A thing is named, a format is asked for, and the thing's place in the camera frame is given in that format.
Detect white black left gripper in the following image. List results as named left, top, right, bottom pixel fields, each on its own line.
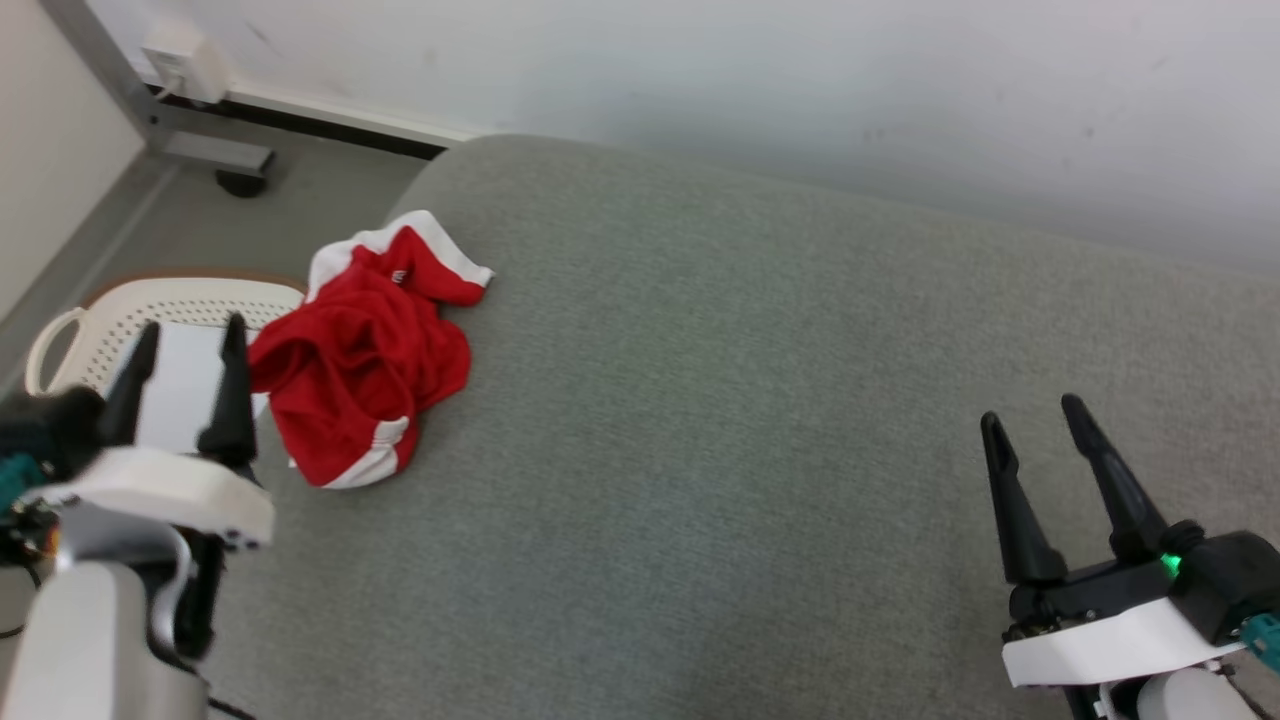
left=0, top=313, right=277, bottom=551

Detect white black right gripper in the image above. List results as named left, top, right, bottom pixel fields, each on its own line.
left=980, top=393, right=1280, bottom=689

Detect red shorts white side stripes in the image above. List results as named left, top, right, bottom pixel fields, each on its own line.
left=247, top=210, right=497, bottom=491

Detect white flat cloth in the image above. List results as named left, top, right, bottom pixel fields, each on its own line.
left=134, top=321, right=271, bottom=455

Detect white perforated laundry basket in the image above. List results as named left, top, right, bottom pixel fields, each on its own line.
left=24, top=274, right=307, bottom=457

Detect white skirting board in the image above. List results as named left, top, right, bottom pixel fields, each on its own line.
left=222, top=84, right=483, bottom=153

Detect grey metal frame leg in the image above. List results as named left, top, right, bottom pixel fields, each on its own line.
left=40, top=0, right=277, bottom=199

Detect white wall socket box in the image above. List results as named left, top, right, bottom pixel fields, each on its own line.
left=140, top=24, right=234, bottom=107

